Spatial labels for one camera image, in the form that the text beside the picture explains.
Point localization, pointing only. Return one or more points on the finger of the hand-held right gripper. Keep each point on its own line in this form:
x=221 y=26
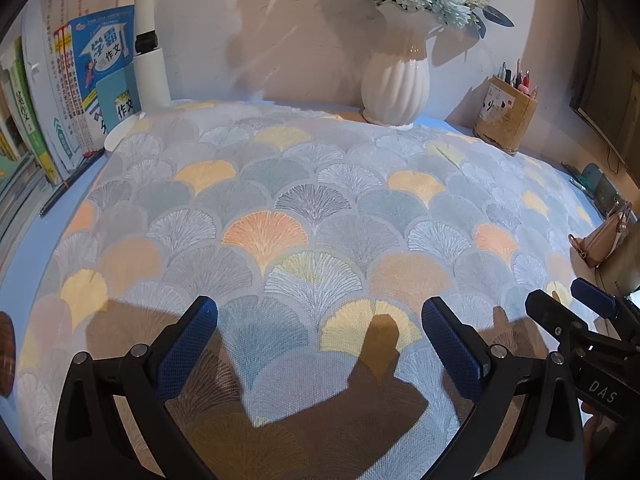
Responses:
x=595 y=297
x=555 y=315

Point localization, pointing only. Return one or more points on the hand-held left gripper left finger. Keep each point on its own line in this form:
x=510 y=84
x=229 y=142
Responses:
x=187 y=350

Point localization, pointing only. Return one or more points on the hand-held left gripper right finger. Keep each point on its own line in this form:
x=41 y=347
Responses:
x=452 y=347

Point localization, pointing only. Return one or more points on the person's right hand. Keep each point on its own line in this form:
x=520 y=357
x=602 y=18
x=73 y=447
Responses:
x=595 y=422

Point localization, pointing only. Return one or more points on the tan leather bag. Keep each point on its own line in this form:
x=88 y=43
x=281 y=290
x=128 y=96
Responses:
x=605 y=240

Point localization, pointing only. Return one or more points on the grey green case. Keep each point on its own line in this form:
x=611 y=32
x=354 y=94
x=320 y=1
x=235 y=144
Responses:
x=602 y=187

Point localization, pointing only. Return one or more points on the green pen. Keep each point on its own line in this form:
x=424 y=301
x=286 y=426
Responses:
x=577 y=182

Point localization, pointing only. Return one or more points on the brown woven basket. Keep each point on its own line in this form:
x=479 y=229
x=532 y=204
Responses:
x=7 y=355

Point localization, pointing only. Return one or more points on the fan patterned tablecloth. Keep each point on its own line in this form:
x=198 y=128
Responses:
x=320 y=200

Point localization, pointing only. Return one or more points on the wooden pen holder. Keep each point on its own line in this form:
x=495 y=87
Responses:
x=505 y=120

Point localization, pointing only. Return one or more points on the black pen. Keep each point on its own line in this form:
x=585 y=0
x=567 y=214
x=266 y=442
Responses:
x=70 y=180

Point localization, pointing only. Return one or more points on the black monitor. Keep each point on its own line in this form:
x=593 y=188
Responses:
x=610 y=85

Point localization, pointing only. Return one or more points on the bunch of pens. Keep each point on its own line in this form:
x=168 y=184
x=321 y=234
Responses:
x=517 y=80

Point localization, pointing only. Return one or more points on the white ribbed vase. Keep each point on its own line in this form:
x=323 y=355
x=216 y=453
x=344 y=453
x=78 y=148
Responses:
x=395 y=85

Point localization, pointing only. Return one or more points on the white desk lamp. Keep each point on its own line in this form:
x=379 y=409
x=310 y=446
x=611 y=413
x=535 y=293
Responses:
x=150 y=75

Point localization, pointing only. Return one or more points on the stack of books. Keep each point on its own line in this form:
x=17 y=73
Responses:
x=100 y=60

